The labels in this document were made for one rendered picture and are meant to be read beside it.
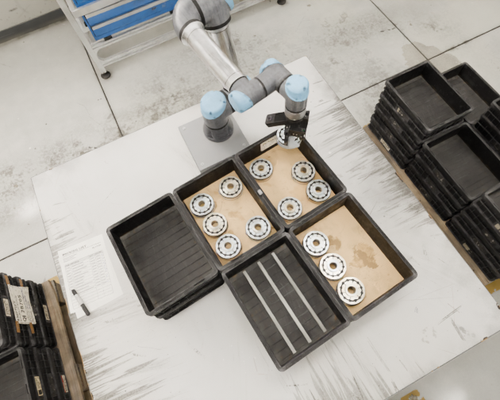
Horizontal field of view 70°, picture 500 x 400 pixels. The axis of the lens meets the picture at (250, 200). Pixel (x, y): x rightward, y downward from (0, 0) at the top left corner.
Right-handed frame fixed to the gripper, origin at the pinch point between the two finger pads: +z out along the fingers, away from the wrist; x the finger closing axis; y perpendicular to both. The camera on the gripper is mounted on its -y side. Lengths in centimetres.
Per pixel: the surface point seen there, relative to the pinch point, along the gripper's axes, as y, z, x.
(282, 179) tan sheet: 0.6, 16.4, -9.3
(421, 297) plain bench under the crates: 65, 29, -45
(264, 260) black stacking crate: 0.3, 16.4, -46.0
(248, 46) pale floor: -56, 101, 147
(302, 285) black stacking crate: 17, 16, -52
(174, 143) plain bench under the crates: -59, 30, 7
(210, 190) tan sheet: -29.3, 16.6, -20.7
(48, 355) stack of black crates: -104, 73, -107
